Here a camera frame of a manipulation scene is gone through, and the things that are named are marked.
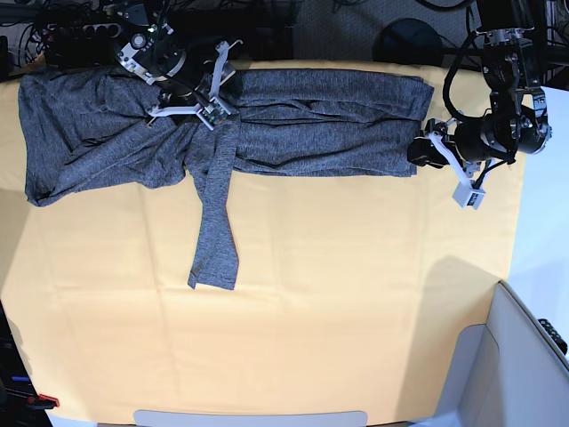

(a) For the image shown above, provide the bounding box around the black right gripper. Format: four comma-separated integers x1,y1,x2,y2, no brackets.
148,39,243,126

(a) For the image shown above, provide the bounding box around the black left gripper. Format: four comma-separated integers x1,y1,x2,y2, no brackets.
406,116,551,173

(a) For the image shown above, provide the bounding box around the grey long-sleeve shirt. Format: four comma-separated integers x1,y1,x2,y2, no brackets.
18,68,434,289

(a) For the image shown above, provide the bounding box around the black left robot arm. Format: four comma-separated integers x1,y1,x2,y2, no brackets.
407,1,552,174

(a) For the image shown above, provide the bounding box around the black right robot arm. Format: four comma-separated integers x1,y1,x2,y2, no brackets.
110,1,243,130

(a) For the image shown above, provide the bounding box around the white power strip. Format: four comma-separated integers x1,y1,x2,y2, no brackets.
68,22,122,39

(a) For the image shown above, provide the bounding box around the dark round chair base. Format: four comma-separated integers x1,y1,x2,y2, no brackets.
372,18,445,67

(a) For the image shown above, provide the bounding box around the yellow table cloth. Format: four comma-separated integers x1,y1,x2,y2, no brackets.
1,81,524,424

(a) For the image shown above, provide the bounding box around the white storage bin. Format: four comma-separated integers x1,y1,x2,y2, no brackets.
433,282,568,426

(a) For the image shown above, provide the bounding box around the black remote control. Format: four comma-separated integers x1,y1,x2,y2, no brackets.
538,318,568,356

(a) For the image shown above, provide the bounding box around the grey plate at front edge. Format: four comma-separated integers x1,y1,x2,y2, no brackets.
133,410,368,427

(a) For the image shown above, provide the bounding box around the red black clamp left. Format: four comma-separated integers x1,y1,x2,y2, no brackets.
26,394,60,410

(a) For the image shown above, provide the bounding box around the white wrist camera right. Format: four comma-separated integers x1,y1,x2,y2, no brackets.
196,99,232,131

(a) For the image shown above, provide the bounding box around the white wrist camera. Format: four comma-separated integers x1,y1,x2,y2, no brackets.
453,182,485,210
196,99,232,131

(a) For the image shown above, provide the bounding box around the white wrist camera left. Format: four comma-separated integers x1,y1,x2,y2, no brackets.
453,182,485,210

